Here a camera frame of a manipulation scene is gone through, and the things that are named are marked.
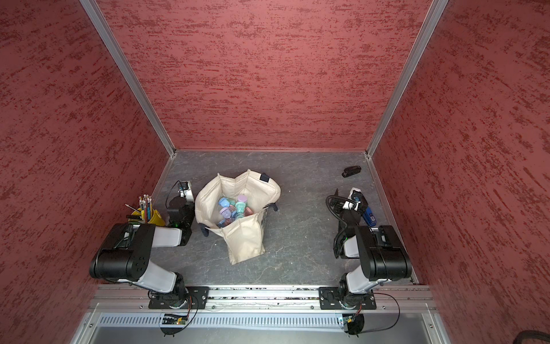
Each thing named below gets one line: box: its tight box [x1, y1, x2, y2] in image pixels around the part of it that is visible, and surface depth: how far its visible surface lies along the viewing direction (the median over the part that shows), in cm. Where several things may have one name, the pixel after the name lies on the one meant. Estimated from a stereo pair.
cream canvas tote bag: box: [194, 169, 282, 266], surface depth 83 cm
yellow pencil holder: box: [124, 193, 166, 226], surface depth 84 cm
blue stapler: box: [362, 206, 378, 227], surface depth 94 cm
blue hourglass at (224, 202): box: [218, 197, 230, 208], surface depth 94 cm
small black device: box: [341, 165, 362, 178], surface depth 114 cm
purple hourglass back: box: [219, 206, 233, 219], surface depth 88 cm
